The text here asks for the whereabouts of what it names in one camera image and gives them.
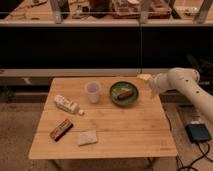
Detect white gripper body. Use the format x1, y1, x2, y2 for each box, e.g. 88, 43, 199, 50
138, 73, 171, 94

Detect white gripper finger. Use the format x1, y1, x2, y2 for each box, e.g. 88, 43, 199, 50
150, 88, 158, 99

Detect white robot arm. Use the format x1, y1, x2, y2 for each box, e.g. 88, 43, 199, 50
138, 68, 213, 124

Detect white plastic bottle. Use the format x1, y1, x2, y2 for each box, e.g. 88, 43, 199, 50
54, 95, 85, 116

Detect brown sausage in bowl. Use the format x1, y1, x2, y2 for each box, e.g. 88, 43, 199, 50
117, 91, 133, 100

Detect wooden table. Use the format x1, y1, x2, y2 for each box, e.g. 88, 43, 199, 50
29, 77, 177, 159

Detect clear plastic cup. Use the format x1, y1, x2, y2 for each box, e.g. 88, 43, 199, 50
85, 81, 101, 103

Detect green ceramic bowl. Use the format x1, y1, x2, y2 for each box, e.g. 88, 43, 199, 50
109, 81, 139, 107

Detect brown chocolate bar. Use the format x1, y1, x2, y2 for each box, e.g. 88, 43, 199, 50
50, 119, 73, 141

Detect long workbench shelf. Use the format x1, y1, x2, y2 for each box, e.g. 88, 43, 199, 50
0, 0, 213, 27

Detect beige sponge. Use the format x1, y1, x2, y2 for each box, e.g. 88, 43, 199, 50
78, 130, 98, 146

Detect black cable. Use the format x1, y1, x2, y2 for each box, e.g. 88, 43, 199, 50
175, 141, 213, 171

